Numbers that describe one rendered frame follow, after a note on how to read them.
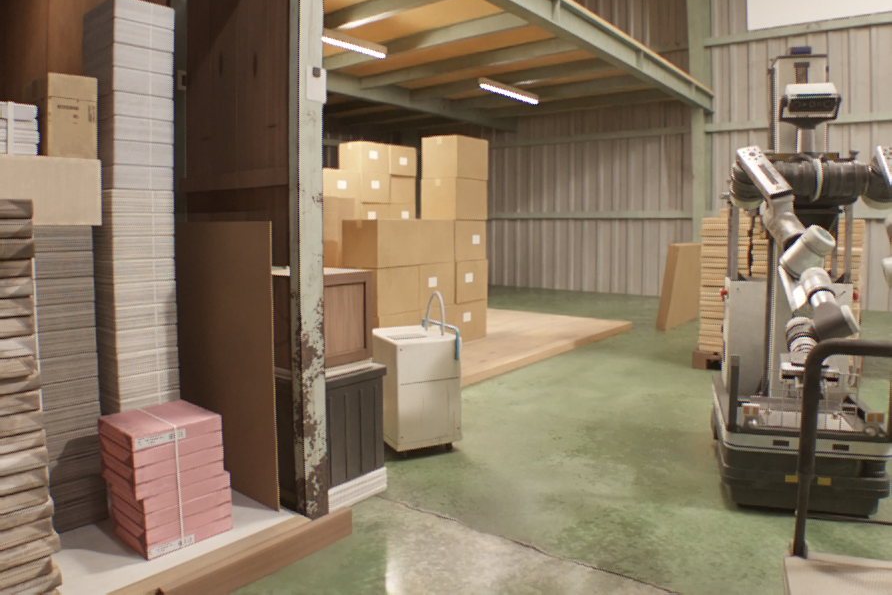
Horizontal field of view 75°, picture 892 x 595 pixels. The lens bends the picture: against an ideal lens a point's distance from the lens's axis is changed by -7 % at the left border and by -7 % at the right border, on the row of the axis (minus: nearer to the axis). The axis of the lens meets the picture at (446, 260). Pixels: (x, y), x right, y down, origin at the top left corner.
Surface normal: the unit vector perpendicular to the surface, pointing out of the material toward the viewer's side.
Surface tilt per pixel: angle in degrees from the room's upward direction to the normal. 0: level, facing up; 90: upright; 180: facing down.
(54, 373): 90
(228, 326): 90
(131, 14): 90
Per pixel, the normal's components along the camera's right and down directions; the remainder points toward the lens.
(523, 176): -0.62, 0.04
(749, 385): -0.34, 0.05
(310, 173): 0.78, 0.04
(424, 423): 0.46, 0.05
